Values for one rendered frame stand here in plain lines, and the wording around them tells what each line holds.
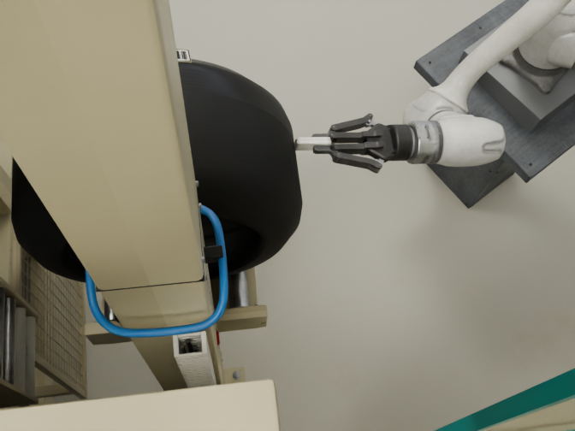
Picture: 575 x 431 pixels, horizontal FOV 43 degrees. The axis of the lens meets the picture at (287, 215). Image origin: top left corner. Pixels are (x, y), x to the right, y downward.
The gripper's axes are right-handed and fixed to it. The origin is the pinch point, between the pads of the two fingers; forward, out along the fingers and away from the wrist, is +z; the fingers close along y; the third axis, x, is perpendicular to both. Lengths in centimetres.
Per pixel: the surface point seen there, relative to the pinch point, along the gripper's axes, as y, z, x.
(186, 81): -3.3, 26.1, -17.0
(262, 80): -94, -21, 121
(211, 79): -4.5, 21.4, -16.0
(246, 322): 26.9, 11.2, 33.9
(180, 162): 39, 33, -70
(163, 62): 39, 35, -84
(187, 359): 44, 29, -12
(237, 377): 23, 1, 123
